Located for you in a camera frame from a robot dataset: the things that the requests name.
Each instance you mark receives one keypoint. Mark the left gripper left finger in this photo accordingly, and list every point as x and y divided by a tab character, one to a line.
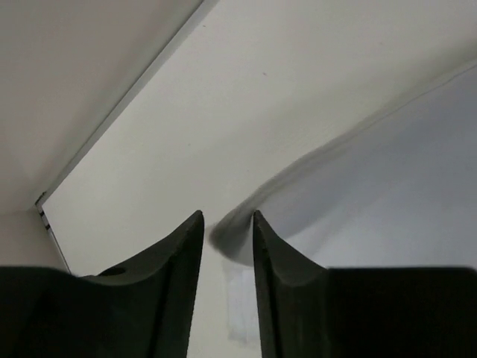
141	307

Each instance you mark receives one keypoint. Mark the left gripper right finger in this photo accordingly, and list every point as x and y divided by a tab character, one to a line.
306	310

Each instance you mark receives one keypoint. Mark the white skirt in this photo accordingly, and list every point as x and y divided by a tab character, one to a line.
398	189

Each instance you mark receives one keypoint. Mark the aluminium table edge rail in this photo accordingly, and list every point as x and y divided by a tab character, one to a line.
162	51

